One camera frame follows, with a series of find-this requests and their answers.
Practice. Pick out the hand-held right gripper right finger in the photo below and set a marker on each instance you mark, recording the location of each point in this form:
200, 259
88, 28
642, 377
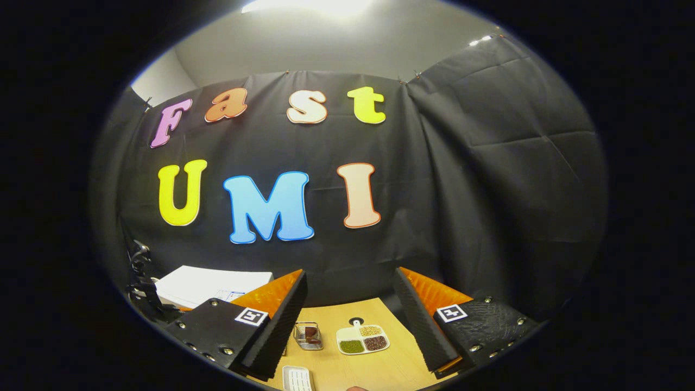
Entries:
421, 331

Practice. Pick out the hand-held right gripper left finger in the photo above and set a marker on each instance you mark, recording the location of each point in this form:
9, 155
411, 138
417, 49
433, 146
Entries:
282, 331

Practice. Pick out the white microwave oven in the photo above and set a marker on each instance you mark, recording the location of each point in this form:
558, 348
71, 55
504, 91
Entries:
206, 285

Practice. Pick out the white rectangular tray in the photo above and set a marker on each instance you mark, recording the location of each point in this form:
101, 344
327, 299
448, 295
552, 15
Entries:
297, 379

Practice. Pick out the white divided dish with beans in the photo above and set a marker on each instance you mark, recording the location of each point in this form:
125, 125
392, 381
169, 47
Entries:
362, 339

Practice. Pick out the black backdrop cloth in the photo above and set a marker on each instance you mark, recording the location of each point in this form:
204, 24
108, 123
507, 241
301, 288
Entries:
461, 190

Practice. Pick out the small ceiling light panel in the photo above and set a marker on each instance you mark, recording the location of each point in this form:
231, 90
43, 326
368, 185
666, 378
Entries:
483, 39

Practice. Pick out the long ceiling light panel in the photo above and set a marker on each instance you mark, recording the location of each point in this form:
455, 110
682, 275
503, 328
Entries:
309, 5

